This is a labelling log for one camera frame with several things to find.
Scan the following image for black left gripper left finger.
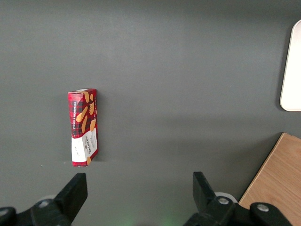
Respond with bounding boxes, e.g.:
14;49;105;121
16;172;88;226

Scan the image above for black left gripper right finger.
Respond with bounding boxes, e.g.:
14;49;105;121
185;171;236;226

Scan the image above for cream plastic tray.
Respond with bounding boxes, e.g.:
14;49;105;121
279;19;301;112

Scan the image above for wooden drawer cabinet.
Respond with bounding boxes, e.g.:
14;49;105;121
238;132;301;226

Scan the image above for red tartan shortbread box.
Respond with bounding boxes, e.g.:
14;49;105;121
67;88;99;168

